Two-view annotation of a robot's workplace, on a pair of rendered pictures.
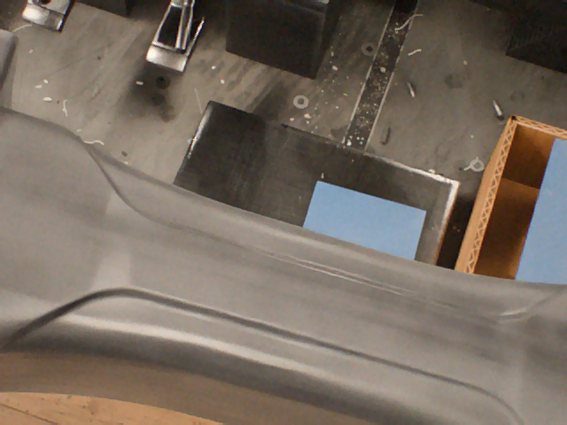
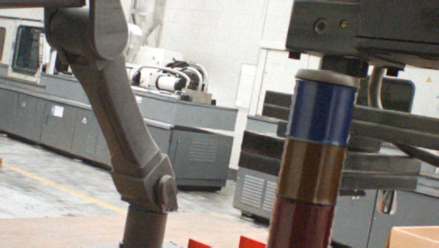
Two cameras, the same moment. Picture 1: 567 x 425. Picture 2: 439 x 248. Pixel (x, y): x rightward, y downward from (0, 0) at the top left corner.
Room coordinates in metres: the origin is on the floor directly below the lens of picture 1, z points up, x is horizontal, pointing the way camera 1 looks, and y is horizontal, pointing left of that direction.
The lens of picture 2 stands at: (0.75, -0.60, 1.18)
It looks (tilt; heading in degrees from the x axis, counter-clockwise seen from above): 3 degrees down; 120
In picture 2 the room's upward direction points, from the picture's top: 10 degrees clockwise
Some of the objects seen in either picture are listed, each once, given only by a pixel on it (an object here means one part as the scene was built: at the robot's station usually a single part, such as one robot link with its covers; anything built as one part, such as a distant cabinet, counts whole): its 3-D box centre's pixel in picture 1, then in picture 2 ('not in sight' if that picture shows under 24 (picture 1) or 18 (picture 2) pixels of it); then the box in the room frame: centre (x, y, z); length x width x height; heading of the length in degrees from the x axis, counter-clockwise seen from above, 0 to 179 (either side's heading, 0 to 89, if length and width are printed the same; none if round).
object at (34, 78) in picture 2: not in sight; (26, 50); (-6.40, 6.47, 1.21); 0.86 x 0.10 x 0.79; 165
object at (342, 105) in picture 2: not in sight; (321, 112); (0.58, -0.19, 1.17); 0.04 x 0.04 x 0.03
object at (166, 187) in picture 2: not in sight; (149, 190); (0.13, 0.31, 1.00); 0.09 x 0.06 x 0.06; 177
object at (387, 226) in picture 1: (342, 298); not in sight; (0.25, -0.04, 0.93); 0.15 x 0.07 x 0.03; 171
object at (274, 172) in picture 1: (292, 252); not in sight; (0.28, -0.01, 0.91); 0.17 x 0.16 x 0.02; 79
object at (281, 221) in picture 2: not in sight; (300, 226); (0.58, -0.19, 1.10); 0.04 x 0.04 x 0.03
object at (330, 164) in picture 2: not in sight; (310, 169); (0.58, -0.19, 1.14); 0.04 x 0.04 x 0.03
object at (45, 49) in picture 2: not in sight; (46, 49); (-5.92, 6.35, 1.27); 0.23 x 0.18 x 0.38; 75
